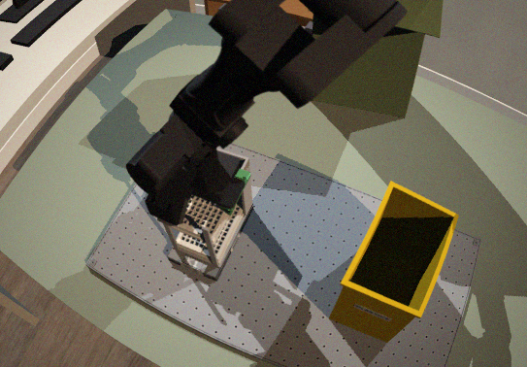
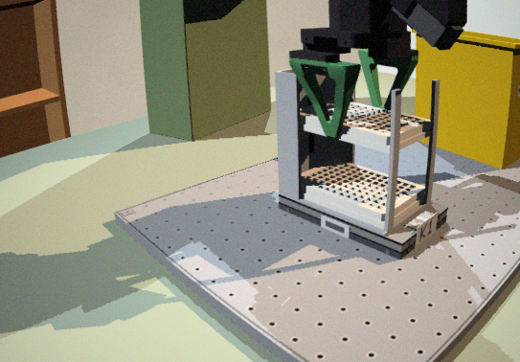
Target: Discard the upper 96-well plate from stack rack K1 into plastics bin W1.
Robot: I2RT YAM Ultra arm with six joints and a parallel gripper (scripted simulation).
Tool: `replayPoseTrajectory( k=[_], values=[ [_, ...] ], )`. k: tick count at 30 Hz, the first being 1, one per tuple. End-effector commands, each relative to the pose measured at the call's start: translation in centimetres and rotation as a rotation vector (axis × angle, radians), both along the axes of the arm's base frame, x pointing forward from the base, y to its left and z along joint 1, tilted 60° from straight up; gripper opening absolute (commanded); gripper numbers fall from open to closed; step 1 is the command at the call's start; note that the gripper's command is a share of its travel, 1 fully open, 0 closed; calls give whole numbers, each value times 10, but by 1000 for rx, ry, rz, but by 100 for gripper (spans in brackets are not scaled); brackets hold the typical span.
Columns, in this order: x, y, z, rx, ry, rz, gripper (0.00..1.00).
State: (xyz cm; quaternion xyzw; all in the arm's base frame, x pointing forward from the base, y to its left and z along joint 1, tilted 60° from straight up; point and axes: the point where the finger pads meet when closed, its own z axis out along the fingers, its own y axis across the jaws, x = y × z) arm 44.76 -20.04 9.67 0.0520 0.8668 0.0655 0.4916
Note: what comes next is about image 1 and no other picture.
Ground white well plate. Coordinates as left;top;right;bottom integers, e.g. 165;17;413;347
177;197;244;264
171;195;229;245

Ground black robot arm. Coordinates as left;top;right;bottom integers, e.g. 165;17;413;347
126;0;407;226

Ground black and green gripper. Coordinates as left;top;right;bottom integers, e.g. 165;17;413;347
187;149;250;216

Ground yellow open-top bin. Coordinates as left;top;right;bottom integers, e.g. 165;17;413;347
329;182;459;343

